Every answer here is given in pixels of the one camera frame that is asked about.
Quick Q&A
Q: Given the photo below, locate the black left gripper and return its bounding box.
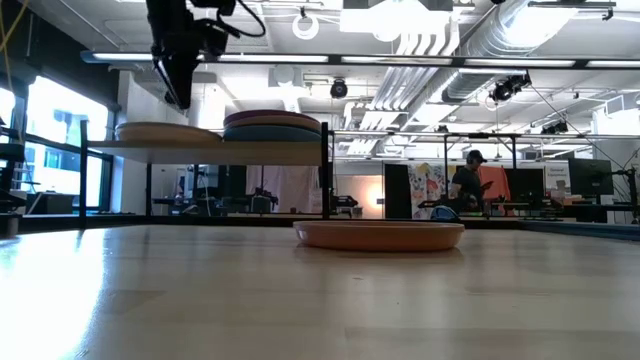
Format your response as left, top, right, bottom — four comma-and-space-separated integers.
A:
145, 0, 201, 111

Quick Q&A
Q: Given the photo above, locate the yellow cable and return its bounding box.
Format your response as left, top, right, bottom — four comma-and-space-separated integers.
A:
0, 0, 29, 77

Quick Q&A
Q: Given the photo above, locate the terracotta orange plate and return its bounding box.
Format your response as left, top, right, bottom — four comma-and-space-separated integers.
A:
292, 220, 466, 253

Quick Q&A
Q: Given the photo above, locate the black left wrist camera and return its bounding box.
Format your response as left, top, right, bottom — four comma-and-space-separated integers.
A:
198, 19, 231, 57

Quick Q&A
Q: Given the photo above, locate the person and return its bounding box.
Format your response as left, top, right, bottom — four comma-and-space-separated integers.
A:
448, 148, 494, 211

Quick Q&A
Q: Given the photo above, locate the dark background desk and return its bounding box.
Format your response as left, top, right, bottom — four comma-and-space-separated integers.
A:
492, 198, 640, 225

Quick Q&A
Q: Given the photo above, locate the silver ventilation duct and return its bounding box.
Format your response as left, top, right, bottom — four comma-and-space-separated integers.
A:
442, 0, 576, 104

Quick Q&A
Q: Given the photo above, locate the purple plate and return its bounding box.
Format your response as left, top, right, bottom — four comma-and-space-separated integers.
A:
223, 109, 316, 126

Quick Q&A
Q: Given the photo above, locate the blue rounded object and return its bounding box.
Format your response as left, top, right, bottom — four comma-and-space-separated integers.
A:
430, 204, 460, 222

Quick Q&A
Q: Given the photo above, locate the wooden shelf with black legs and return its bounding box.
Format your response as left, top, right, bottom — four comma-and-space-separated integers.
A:
78, 119, 332, 229

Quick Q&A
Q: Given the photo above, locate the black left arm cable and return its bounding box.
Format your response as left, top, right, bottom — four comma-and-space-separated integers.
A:
219, 0, 267, 39

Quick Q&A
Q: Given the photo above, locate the black standing panel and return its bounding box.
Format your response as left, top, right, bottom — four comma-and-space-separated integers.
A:
383, 163, 410, 219

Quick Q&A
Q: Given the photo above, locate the pale peach plate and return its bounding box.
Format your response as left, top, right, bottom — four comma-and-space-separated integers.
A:
114, 121, 224, 144

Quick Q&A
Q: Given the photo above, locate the white curtain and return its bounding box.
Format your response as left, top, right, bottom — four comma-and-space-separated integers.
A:
245, 165, 322, 215

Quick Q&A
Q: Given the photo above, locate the white round ceiling fixture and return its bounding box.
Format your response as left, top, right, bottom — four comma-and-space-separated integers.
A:
292, 13, 321, 42

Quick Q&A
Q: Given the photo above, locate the orange hanging cloth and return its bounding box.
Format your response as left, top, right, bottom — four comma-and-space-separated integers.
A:
477, 165, 512, 202

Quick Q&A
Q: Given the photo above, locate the blue plate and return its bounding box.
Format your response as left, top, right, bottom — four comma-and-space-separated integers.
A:
223, 124, 322, 143

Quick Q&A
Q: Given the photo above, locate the black computer monitor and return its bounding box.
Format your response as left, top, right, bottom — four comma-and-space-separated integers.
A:
568, 158, 615, 197

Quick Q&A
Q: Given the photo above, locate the floral hanging cloth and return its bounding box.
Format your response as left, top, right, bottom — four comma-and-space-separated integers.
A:
408, 162, 455, 216

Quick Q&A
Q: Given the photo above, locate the large window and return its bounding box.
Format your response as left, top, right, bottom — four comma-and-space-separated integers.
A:
0, 74, 114, 211

